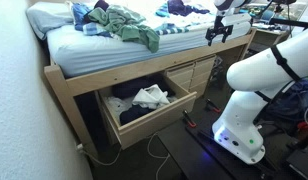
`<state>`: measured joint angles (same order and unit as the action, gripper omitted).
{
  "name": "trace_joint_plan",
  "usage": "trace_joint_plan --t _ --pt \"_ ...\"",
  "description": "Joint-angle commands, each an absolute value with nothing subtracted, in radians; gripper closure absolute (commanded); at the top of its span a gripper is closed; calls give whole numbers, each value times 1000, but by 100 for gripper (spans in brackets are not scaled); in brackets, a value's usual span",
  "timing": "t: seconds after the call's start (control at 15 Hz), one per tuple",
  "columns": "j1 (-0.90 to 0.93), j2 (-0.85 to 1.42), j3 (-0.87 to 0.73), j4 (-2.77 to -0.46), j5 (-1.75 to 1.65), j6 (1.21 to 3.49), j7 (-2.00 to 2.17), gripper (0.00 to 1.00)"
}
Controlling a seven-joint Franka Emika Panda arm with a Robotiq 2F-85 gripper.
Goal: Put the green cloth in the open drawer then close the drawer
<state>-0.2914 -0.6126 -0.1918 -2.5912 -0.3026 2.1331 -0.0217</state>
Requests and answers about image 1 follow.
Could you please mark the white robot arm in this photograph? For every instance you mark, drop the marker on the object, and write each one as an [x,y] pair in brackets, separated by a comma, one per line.
[256,81]

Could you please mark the wooden drawer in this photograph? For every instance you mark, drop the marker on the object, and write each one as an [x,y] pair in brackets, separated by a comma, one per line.
[131,133]

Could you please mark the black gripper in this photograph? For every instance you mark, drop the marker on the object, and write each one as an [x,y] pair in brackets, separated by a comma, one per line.
[218,29]

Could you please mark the wooden drawer cabinet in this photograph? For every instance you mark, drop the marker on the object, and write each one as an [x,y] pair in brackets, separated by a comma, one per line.
[192,76]

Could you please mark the blue bag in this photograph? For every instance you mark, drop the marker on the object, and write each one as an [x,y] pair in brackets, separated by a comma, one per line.
[289,108]

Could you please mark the red black clamp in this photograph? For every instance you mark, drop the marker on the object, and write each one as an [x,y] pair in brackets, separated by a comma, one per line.
[189,121]
[211,106]

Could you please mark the dark navy cloth on bed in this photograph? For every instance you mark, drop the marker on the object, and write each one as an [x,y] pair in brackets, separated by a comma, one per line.
[177,7]

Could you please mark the wooden desk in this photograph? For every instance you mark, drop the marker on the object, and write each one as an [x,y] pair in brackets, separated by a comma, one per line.
[266,36]

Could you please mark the light blue mattress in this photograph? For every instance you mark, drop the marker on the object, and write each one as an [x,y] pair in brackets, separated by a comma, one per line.
[78,54]

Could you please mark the white cloth in drawer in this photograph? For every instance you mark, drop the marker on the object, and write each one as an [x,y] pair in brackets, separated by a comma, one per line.
[152,97]

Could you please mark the dark cloth in drawer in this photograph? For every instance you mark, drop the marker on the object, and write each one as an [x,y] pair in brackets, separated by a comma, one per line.
[129,89]

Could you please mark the wooden bed frame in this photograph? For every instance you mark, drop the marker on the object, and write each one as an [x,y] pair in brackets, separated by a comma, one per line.
[67,89]

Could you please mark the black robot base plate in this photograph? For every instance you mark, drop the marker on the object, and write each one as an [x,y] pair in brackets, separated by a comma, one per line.
[200,158]

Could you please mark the grey pillow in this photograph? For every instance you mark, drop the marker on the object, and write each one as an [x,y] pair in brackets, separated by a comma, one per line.
[46,16]

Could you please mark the green cloth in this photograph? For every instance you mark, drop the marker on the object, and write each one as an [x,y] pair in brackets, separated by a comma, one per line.
[126,24]

